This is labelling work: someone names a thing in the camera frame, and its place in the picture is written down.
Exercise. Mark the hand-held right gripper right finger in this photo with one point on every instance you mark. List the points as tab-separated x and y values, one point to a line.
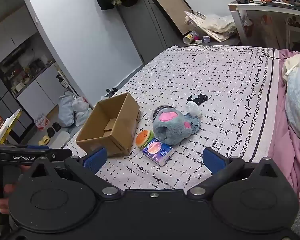
215	161

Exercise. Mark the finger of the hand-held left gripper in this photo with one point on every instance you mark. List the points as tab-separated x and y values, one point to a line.
62	153

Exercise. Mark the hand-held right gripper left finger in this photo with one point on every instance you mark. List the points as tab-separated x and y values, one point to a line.
96	158

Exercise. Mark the brown cardboard box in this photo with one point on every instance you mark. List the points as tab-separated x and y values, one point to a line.
120	130

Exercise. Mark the burger squishy toy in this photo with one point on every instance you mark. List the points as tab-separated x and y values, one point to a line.
143	138

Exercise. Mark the blue purple tissue packet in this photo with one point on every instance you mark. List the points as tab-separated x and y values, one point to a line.
157	152

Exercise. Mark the black item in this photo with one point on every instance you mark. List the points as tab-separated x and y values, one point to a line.
157	111

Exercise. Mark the person's left hand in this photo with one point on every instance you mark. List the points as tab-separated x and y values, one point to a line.
8	188

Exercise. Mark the white floor board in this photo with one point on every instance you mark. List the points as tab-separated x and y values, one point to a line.
61	140

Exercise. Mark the yellow slippers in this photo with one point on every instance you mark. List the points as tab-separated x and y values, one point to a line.
43	140

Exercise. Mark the black slippers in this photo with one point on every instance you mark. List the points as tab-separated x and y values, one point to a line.
53	130

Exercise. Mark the red white snack bag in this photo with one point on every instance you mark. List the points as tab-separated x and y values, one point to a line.
41	122

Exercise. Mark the blue grey plastic bag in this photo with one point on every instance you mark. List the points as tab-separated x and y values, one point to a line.
66	110

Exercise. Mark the white plastic bag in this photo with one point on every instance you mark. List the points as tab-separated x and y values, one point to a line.
81	108

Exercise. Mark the black cloth with white label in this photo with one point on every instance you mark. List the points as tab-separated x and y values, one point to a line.
202	98

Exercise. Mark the grey arched cabinet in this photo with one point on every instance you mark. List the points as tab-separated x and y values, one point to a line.
39	92

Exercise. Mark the pink bedsheet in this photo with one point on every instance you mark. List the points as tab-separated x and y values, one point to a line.
282	155

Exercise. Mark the small black tripod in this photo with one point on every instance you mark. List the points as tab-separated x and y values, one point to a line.
112	91

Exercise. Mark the white black patterned blanket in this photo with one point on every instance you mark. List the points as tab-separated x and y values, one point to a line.
215	75

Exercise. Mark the pale blue quilt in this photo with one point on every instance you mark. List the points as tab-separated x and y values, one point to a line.
298	100

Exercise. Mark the small purple box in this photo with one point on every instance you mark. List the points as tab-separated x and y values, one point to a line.
206	39

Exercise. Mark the cream pillow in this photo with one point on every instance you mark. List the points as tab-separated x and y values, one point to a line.
290	61

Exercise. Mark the paper cup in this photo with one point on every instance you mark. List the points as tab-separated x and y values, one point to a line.
188	38

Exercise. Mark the dark grey door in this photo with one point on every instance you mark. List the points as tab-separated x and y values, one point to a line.
140	30

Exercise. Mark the cream tote bag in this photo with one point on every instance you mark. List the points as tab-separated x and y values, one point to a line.
215	25

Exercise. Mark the black framed board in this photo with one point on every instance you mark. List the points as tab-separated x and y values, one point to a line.
172	10

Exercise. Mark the white desk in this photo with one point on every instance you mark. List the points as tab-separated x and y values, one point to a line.
265	8

